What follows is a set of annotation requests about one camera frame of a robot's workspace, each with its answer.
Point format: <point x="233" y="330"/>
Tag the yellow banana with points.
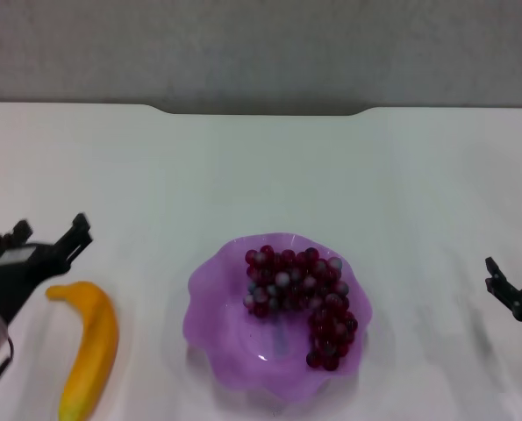
<point x="94" y="333"/>

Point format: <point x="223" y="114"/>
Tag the bunch of red grapes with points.
<point x="287" y="280"/>

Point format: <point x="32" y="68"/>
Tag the purple scalloped plastic plate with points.
<point x="225" y="316"/>

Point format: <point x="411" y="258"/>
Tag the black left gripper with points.
<point x="19" y="280"/>

